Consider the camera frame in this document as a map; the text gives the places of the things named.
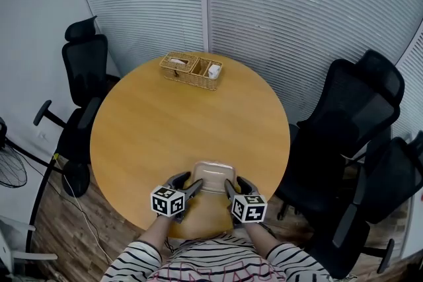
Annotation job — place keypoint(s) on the white plastic rack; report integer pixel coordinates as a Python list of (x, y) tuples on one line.
[(6, 251)]

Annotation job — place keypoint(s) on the black mesh office chair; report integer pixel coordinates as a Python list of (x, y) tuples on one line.
[(86, 69), (363, 92), (390, 175)]

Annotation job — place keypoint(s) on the white tissue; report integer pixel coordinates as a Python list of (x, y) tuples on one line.
[(178, 61)]

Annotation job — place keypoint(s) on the white wall socket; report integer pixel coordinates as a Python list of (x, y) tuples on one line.
[(42, 136)]

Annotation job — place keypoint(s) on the black standing fan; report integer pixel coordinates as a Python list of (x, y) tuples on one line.
[(13, 168)]

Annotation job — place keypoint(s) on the person's right forearm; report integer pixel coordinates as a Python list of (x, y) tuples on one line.
[(261, 239)]

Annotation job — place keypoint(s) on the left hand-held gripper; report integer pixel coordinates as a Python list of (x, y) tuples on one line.
[(167, 201)]

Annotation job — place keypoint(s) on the woven wicker basket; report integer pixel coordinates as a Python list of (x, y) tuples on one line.
[(185, 76)]

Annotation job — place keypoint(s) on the clear plastic tray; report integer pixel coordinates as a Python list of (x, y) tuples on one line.
[(211, 191)]

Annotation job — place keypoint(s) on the person's left forearm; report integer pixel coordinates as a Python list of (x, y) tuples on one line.
[(155, 231)]

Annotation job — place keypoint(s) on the small white packet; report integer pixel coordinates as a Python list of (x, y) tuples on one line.
[(214, 71)]

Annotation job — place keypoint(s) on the person's striped shirt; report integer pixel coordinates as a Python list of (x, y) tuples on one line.
[(215, 257)]

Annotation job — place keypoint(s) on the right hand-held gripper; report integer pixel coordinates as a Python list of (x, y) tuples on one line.
[(249, 208)]

